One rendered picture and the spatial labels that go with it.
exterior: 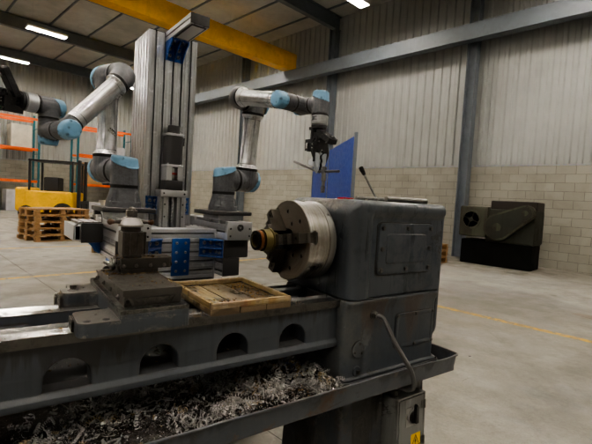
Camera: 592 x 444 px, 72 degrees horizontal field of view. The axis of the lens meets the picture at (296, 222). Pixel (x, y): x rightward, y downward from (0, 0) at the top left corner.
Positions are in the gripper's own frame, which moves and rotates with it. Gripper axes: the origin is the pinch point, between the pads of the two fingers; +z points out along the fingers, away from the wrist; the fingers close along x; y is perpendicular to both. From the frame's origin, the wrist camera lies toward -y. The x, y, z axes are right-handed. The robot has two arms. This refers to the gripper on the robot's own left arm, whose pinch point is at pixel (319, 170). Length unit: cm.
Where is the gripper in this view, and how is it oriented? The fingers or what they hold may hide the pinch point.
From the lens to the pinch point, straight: 186.0
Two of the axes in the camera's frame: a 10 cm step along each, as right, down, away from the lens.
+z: -0.6, 10.0, 0.6
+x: -8.0, -0.2, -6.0
